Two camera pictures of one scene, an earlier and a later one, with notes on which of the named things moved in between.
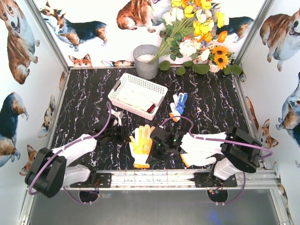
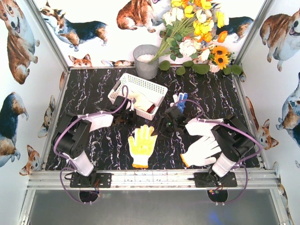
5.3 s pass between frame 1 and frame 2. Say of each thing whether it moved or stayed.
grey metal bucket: stayed
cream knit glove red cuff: stayed
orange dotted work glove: stayed
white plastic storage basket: stayed
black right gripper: moved
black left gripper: moved
